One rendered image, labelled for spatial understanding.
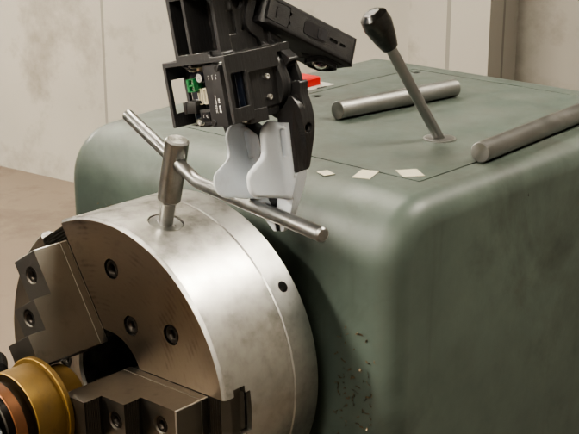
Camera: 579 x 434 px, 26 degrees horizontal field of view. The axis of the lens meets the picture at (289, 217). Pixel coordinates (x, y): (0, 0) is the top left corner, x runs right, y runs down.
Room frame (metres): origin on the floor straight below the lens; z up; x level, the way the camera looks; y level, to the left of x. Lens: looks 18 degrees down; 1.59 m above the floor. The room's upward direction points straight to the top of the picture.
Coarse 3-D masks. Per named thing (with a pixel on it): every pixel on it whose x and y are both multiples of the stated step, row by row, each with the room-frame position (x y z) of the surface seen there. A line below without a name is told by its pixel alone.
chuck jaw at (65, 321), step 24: (48, 240) 1.16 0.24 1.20; (24, 264) 1.12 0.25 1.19; (48, 264) 1.11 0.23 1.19; (72, 264) 1.13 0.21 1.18; (48, 288) 1.09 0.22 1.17; (72, 288) 1.11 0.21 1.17; (24, 312) 1.09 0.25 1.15; (48, 312) 1.08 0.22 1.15; (72, 312) 1.09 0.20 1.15; (96, 312) 1.11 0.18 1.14; (24, 336) 1.09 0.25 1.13; (48, 336) 1.06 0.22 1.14; (72, 336) 1.08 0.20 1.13; (96, 336) 1.10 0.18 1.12; (48, 360) 1.05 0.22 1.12
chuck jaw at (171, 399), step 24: (96, 384) 1.04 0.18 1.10; (120, 384) 1.04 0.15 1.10; (144, 384) 1.04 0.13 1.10; (168, 384) 1.04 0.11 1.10; (96, 408) 1.01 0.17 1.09; (120, 408) 1.00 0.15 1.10; (144, 408) 1.01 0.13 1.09; (168, 408) 0.98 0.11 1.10; (192, 408) 0.99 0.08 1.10; (216, 408) 1.00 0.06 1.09; (240, 408) 1.02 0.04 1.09; (96, 432) 1.01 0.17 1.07; (120, 432) 1.00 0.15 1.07; (144, 432) 1.01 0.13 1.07; (168, 432) 0.99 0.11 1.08; (192, 432) 0.99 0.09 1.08; (216, 432) 1.00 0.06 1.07; (240, 432) 1.02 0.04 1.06
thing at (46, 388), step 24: (24, 360) 1.05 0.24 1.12; (0, 384) 1.00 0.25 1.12; (24, 384) 1.00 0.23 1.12; (48, 384) 1.01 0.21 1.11; (72, 384) 1.04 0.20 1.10; (0, 408) 0.98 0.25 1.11; (24, 408) 0.99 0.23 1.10; (48, 408) 1.00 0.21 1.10; (72, 408) 1.01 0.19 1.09; (24, 432) 0.98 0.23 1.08; (48, 432) 0.99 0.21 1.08; (72, 432) 1.01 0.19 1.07
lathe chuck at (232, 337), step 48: (96, 240) 1.11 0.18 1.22; (144, 240) 1.07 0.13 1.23; (192, 240) 1.09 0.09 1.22; (96, 288) 1.11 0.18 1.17; (144, 288) 1.06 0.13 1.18; (192, 288) 1.03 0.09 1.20; (240, 288) 1.06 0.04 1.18; (144, 336) 1.07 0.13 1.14; (192, 336) 1.02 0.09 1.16; (240, 336) 1.03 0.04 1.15; (192, 384) 1.02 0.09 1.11; (240, 384) 1.01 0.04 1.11; (288, 384) 1.05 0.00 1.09; (288, 432) 1.06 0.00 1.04
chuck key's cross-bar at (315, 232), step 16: (128, 112) 1.17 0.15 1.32; (144, 128) 1.14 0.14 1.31; (160, 144) 1.12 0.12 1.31; (192, 176) 1.06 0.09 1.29; (208, 192) 1.03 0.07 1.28; (256, 208) 0.97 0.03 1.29; (272, 208) 0.95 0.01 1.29; (288, 224) 0.93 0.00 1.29; (304, 224) 0.91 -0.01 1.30; (320, 240) 0.90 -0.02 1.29
